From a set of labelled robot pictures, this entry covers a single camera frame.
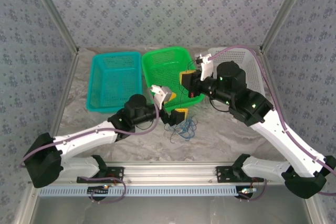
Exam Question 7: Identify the thin white cable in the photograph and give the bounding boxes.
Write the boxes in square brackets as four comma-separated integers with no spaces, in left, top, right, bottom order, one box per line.
[167,123,188,141]

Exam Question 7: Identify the white plastic mesh basket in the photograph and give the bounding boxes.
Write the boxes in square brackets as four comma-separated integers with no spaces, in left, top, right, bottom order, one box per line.
[207,46,267,101]

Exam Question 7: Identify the green plastic mesh basket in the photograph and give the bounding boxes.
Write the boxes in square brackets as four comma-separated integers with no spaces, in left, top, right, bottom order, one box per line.
[141,47,205,109]

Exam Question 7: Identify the teal plastic mesh basket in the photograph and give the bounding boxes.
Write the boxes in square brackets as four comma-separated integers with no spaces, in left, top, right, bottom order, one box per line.
[86,51,144,115]

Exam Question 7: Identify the small lit circuit board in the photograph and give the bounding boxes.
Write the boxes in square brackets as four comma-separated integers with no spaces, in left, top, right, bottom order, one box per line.
[87,185,110,196]
[237,187,257,199]

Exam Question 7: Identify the grey metal sheet panel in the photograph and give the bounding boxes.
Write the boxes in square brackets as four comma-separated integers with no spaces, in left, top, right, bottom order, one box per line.
[31,196,312,224]

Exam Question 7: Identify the purple right arm camera cable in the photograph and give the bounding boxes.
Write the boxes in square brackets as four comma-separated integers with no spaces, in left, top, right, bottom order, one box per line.
[209,46,336,201]

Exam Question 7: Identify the purple arm camera cable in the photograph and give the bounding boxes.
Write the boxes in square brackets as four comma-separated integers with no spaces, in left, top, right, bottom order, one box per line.
[209,46,336,201]
[20,100,161,204]

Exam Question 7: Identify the purple left arm camera cable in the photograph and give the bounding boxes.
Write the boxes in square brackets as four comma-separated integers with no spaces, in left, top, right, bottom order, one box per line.
[20,100,161,204]

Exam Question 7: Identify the aluminium table side rail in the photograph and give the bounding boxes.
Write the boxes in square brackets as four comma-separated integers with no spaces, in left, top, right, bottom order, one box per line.
[259,48,283,109]
[48,49,81,137]

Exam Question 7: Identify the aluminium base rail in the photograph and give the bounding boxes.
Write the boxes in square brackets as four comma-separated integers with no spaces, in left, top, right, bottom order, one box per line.
[54,161,289,187]

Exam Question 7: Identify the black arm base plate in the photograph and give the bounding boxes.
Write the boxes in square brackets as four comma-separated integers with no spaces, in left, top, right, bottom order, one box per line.
[215,165,265,184]
[76,166,125,184]

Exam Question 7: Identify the light blue slotted cable duct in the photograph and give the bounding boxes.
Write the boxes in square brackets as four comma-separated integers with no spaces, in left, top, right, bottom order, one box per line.
[38,185,253,198]

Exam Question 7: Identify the aluminium frame post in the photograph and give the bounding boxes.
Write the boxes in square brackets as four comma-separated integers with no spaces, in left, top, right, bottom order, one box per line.
[258,0,313,54]
[26,0,80,55]

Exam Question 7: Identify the aluminium lower frame bar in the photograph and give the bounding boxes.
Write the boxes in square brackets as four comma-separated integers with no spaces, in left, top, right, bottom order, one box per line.
[304,195,329,224]
[14,186,40,224]

